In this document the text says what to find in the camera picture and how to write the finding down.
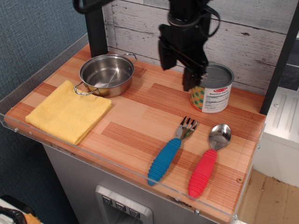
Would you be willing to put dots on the clear acrylic table guard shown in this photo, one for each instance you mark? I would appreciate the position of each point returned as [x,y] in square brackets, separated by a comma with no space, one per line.
[140,123]

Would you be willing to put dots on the small steel pot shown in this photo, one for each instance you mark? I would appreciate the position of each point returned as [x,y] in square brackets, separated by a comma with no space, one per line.
[107,75]

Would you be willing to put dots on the toy food can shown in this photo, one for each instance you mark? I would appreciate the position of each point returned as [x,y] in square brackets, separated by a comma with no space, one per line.
[212,95]

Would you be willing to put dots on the red handled spoon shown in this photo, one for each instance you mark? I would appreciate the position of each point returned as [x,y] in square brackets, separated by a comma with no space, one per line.
[218,138]

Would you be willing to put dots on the silver dispenser button panel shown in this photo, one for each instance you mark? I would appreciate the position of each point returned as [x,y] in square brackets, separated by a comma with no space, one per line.
[118,209]

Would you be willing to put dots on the orange yellow object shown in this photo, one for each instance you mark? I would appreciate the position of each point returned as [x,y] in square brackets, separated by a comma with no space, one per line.
[30,219]

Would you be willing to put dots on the dark left frame post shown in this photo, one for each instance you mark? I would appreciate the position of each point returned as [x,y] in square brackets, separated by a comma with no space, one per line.
[96,32]

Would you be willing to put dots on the white black device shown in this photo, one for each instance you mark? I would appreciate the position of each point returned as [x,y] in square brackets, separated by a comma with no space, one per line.
[12,210]

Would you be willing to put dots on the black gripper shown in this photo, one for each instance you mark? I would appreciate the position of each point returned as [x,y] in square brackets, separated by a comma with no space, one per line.
[183,40]

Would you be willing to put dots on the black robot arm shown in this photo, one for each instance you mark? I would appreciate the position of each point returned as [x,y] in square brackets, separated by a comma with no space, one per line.
[188,5]

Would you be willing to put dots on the dark right frame post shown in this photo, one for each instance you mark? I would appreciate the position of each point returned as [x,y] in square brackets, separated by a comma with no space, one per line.
[281,63]

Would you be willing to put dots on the white plastic unit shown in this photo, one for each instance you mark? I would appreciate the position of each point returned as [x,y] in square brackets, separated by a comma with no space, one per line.
[277,153]

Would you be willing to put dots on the grey toy fridge cabinet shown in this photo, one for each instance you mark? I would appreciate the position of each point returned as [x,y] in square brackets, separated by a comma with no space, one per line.
[79,180]

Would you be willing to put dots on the blue handled fork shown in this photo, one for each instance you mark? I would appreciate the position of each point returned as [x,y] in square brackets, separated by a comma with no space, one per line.
[162,162]

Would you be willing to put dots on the dark frame post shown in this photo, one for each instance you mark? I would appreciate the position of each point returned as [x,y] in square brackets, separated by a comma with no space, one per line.
[96,32]
[281,63]

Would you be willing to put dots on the yellow folded cloth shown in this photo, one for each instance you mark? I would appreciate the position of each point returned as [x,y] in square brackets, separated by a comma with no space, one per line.
[67,115]

